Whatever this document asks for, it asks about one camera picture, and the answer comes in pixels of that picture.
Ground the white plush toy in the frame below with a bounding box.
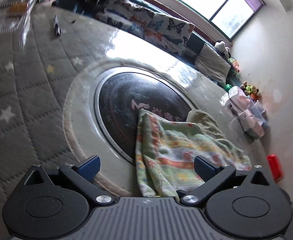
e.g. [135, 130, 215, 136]
[214, 40, 231, 59]

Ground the front pink tissue pack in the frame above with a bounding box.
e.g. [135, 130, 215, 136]
[238, 109, 265, 140]

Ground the clear plastic storage bin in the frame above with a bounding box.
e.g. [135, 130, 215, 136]
[249, 99, 269, 128]

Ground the black pen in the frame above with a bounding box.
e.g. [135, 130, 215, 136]
[54, 15, 61, 36]

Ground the small plush toys group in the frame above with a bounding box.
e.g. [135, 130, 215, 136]
[240, 81, 261, 102]

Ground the flat butterfly pillow stack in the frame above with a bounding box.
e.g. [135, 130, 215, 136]
[95, 0, 157, 40]

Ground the red plastic stool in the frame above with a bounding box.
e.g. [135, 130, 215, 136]
[267, 154, 284, 183]

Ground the grey quilted star table mat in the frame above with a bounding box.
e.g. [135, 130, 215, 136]
[0, 5, 267, 239]

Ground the rear pink tissue pack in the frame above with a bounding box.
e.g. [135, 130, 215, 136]
[228, 86, 251, 112]

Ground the clear plastic box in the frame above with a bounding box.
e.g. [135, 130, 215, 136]
[0, 0, 37, 47]

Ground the blue sofa bench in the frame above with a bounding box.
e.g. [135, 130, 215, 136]
[53, 0, 241, 89]

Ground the grey plain cushion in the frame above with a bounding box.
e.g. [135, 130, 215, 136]
[194, 43, 231, 87]

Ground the large butterfly pillow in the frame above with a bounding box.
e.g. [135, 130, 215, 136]
[144, 13, 195, 56]

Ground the patterned green children's jacket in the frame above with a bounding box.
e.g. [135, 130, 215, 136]
[135, 109, 252, 199]

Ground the green plastic bowl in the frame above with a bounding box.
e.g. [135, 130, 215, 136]
[225, 84, 232, 92]

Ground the round black induction cooktop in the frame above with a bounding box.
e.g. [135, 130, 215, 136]
[91, 66, 196, 164]

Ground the pink tissue pack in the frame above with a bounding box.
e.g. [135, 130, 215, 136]
[228, 86, 251, 112]
[238, 109, 265, 140]

